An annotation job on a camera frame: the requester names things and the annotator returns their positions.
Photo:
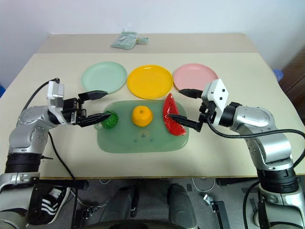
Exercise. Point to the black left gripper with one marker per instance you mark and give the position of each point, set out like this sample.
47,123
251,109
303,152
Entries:
71,109

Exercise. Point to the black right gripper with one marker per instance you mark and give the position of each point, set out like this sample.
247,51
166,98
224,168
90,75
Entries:
206,111

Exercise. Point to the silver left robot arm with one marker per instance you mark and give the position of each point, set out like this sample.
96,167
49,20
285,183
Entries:
31,133

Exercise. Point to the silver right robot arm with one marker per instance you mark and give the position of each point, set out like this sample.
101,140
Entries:
267,133

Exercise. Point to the green vegetable toy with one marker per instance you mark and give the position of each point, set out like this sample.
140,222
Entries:
112,122

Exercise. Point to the pink plate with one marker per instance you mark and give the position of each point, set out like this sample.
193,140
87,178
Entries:
193,76

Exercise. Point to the light green plate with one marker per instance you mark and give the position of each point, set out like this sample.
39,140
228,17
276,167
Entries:
103,77

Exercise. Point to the yellow plate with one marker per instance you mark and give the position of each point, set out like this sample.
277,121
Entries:
150,82

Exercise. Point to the orange toy fruit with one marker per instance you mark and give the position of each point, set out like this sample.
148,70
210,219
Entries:
142,115

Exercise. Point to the red watermelon slice toy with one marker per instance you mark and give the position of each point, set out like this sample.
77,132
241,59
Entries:
169,105

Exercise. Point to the translucent green tray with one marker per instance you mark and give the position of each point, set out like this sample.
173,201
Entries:
143,143

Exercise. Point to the black bar under table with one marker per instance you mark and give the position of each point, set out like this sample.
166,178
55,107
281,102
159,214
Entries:
62,184

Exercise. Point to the blue object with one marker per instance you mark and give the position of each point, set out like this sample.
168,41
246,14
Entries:
2,90

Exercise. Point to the dark rounded shape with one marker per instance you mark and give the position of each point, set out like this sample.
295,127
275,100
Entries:
181,205
119,202

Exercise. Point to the black white-striped shoe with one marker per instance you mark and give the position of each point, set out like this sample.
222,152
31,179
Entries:
51,205

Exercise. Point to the brown wooden cabinet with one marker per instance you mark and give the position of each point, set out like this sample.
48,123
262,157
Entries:
294,76

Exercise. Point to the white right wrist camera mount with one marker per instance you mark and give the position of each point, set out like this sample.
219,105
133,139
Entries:
218,91

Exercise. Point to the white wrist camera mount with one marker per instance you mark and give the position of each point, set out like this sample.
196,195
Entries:
218,91
53,91

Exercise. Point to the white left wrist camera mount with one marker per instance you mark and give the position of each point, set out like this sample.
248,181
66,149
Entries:
53,91

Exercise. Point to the black metal bracket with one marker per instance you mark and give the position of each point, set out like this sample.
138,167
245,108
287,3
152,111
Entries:
82,218
219,212

